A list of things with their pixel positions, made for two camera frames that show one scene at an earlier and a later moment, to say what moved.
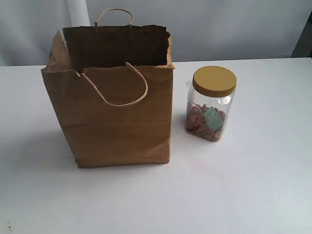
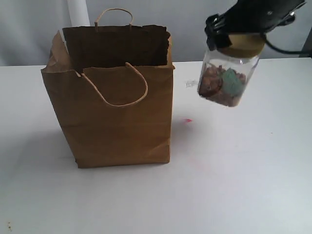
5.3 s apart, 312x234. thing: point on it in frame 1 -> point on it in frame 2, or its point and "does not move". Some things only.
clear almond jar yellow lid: (209, 101) -> (225, 72)
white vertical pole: (79, 13) does not move
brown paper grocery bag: (112, 86) does not move
